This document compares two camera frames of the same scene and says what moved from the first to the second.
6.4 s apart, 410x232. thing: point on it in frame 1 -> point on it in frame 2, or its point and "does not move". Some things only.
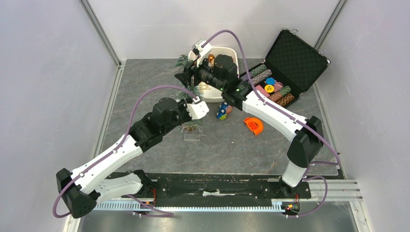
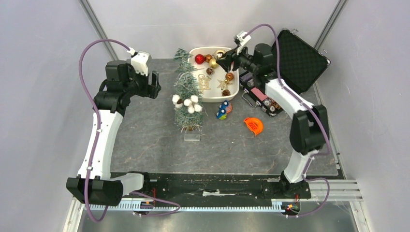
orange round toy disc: [228, 109] does not move
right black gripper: [186, 76] -> [233, 60]
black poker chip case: [293, 64] does not move
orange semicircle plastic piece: [255, 125] does not move
